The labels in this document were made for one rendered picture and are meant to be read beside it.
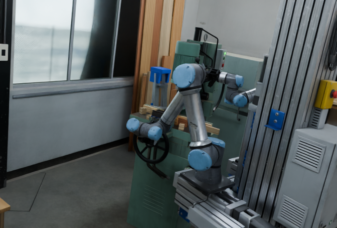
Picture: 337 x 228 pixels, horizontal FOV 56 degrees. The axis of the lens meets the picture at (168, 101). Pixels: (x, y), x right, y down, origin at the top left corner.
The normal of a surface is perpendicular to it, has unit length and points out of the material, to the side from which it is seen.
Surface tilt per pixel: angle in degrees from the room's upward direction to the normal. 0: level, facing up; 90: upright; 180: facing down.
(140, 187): 90
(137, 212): 90
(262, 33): 90
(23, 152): 90
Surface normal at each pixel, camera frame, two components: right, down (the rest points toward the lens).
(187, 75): -0.55, 0.01
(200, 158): -0.46, 0.25
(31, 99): 0.80, 0.25
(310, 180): -0.76, 0.04
